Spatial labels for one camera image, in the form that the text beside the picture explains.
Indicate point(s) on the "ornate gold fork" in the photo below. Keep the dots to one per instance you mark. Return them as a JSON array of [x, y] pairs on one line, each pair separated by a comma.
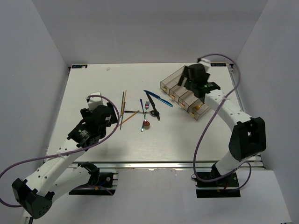
[[196, 108]]

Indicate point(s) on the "orange chopstick upright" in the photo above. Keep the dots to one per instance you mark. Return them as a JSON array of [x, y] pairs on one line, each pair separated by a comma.
[[125, 95]]

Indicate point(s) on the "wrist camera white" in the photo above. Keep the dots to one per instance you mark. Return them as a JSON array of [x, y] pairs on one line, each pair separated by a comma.
[[205, 62], [94, 102]]

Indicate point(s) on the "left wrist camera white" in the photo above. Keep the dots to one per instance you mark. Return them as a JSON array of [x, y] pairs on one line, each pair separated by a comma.
[[94, 102]]

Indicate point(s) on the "orange chopstick diagonal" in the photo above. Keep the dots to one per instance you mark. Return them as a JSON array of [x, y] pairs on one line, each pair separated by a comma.
[[122, 122]]

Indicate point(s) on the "right blue label sticker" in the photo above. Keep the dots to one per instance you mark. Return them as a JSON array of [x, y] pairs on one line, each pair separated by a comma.
[[218, 64]]

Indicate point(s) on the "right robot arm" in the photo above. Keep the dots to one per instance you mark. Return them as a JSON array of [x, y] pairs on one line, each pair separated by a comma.
[[248, 136]]

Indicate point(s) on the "black spoon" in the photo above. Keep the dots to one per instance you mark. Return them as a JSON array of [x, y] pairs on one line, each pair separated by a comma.
[[153, 113]]

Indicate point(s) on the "left blue label sticker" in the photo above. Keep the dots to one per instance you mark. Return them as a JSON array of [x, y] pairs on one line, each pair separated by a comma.
[[79, 66]]

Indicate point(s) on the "blue knife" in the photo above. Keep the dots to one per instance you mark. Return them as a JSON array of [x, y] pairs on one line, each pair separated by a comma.
[[159, 98]]

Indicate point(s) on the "blue label sticker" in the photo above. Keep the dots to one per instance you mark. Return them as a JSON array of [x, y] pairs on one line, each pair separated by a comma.
[[79, 66], [218, 64]]

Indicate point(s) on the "aluminium table rail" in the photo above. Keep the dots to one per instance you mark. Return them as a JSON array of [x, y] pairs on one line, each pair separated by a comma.
[[153, 165]]

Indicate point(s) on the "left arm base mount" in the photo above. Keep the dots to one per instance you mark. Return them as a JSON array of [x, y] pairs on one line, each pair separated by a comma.
[[99, 184]]

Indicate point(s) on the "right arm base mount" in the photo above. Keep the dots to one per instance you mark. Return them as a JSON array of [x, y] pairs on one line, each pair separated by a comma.
[[211, 185]]

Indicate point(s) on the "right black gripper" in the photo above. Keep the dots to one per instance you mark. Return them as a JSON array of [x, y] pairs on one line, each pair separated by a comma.
[[184, 75]]

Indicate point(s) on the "clear four-compartment organizer tray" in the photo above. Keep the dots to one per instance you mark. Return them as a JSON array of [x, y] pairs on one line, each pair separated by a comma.
[[188, 98]]

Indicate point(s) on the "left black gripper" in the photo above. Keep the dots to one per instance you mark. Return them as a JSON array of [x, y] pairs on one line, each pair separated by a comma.
[[86, 114]]

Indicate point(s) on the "black knife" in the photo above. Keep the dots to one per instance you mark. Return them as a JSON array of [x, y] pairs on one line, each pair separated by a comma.
[[153, 106]]

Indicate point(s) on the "iridescent fork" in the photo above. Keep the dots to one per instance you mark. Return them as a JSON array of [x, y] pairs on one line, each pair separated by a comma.
[[145, 109]]

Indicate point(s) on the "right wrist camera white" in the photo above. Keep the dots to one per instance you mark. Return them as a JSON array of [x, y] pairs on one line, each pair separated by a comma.
[[205, 62]]

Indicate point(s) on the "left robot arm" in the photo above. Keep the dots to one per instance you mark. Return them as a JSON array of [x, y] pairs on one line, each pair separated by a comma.
[[37, 192]]

